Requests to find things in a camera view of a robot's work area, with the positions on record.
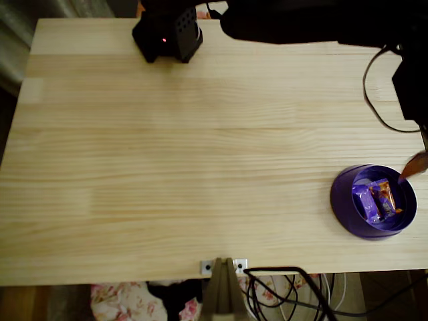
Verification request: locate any metal bracket plate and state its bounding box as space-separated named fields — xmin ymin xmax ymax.
xmin=199 ymin=258 xmax=249 ymax=276

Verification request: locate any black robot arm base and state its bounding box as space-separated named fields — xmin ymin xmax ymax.
xmin=131 ymin=5 xmax=204 ymax=64

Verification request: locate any purple bowl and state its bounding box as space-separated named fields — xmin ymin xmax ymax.
xmin=330 ymin=163 xmax=419 ymax=240

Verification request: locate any black fabric patch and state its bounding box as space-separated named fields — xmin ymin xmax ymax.
xmin=145 ymin=280 xmax=204 ymax=321

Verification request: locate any orange and purple candy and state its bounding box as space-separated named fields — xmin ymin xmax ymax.
xmin=367 ymin=179 xmax=404 ymax=220

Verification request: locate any white cable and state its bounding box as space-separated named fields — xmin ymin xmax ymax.
xmin=277 ymin=272 xmax=347 ymax=321

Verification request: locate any thin black looped cable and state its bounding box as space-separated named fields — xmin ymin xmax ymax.
xmin=245 ymin=276 xmax=428 ymax=321

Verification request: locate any olive camera stand pole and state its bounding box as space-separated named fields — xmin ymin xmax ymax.
xmin=199 ymin=257 xmax=250 ymax=321

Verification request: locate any purple candy wrapper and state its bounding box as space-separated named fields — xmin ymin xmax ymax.
xmin=351 ymin=183 xmax=383 ymax=225

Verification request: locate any black cable with plug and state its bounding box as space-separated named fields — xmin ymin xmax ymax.
xmin=204 ymin=2 xmax=224 ymax=20

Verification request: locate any thick black cable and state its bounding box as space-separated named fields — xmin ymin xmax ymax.
xmin=243 ymin=265 xmax=339 ymax=321

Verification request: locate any floral cloth with black patch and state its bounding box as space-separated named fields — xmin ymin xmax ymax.
xmin=89 ymin=274 xmax=322 ymax=321

